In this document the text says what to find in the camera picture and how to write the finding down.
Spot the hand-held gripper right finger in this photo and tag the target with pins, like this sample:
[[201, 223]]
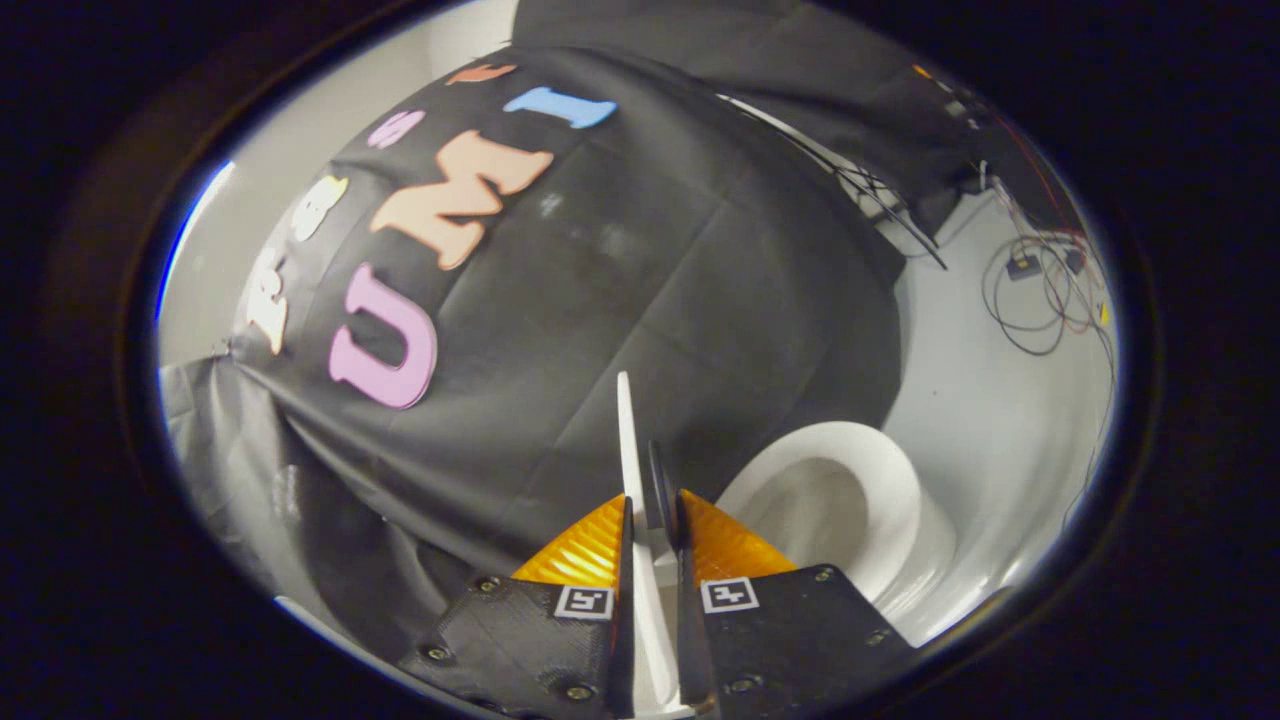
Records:
[[800, 640]]

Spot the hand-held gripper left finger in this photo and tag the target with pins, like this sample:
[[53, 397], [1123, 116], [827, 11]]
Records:
[[520, 640]]

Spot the plain dark grey cloth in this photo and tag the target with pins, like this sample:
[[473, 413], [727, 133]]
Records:
[[300, 520], [800, 90]]

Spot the black backdrop cloth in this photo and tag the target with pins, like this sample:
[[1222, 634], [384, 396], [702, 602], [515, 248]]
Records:
[[620, 320]]

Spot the black light stand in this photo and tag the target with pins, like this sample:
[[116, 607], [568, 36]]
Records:
[[880, 200]]

